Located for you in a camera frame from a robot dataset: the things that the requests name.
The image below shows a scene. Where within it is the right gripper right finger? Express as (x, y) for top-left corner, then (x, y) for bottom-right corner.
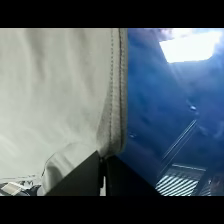
(105, 154), (162, 197)

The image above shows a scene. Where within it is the white garment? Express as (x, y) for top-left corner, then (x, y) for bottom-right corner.
(0, 28), (129, 197)

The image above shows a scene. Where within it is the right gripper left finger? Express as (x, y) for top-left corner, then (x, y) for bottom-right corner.
(45, 150), (105, 197)

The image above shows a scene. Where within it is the checked shirt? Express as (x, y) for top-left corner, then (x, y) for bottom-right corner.
(0, 180), (42, 197)

